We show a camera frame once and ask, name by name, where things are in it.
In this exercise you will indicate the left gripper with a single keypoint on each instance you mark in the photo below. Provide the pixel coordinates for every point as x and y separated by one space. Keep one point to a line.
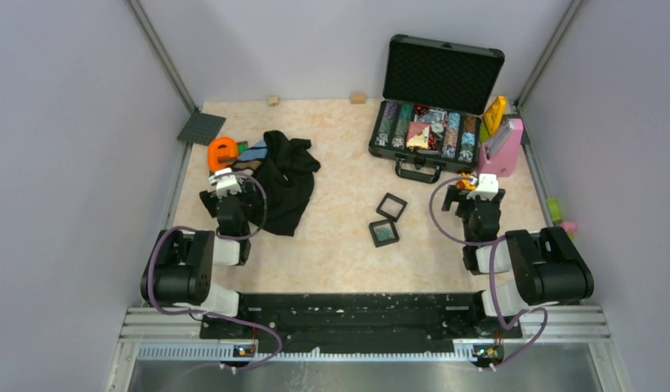
209 199

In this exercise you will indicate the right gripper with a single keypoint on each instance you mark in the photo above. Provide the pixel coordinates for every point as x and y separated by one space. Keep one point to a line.
457 195

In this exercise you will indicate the black printed t-shirt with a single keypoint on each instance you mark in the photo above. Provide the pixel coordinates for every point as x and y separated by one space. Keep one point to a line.
286 171

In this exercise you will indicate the black square frame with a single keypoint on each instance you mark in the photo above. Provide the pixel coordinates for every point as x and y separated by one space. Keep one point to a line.
373 225
391 207

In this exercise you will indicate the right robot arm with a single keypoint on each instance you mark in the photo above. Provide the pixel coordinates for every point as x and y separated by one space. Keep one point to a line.
546 266

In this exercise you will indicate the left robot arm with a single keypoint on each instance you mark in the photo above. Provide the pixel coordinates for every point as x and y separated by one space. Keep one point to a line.
178 273

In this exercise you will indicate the yellow toy car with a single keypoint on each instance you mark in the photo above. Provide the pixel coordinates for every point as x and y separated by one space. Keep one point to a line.
467 182

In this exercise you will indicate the orange tape dispenser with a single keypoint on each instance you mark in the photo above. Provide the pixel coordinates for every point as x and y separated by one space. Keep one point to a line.
222 152

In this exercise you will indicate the pink box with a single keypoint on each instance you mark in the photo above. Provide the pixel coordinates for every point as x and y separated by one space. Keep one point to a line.
499 154

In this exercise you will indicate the dark grey lego baseplate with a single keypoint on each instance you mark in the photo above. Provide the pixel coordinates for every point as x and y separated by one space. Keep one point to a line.
201 128

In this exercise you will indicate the yellow toy piece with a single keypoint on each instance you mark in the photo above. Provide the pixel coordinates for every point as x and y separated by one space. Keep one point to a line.
492 118

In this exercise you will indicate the black poker chip case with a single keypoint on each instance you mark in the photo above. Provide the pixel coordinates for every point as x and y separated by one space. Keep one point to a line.
434 94

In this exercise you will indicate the green and pink toy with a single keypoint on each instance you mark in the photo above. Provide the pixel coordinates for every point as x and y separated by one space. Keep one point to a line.
569 226

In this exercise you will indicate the small wooden block right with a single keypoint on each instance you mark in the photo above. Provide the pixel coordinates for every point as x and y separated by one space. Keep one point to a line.
358 98

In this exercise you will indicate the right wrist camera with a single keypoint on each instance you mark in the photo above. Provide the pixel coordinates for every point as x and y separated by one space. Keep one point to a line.
486 189

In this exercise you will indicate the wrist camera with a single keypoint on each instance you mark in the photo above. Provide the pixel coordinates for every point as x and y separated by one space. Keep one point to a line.
486 189
226 182

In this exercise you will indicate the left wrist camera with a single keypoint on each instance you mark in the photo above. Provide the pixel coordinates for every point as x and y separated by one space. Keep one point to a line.
226 182

